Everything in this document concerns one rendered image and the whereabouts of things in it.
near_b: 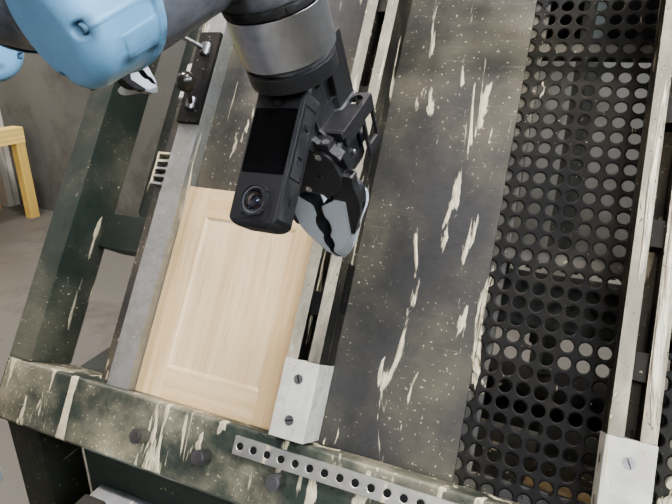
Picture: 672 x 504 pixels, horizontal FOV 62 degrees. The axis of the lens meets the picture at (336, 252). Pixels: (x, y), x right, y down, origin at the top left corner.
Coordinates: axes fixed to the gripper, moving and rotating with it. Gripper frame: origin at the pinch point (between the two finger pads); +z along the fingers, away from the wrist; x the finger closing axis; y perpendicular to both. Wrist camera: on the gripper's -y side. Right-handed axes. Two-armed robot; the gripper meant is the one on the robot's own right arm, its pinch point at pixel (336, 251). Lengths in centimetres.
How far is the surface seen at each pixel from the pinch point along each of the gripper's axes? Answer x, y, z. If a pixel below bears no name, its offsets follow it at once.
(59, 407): 64, -16, 44
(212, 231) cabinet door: 45, 21, 28
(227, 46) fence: 55, 55, 8
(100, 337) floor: 211, 48, 173
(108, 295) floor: 249, 81, 190
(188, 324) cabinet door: 44, 6, 37
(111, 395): 53, -11, 42
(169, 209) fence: 54, 22, 25
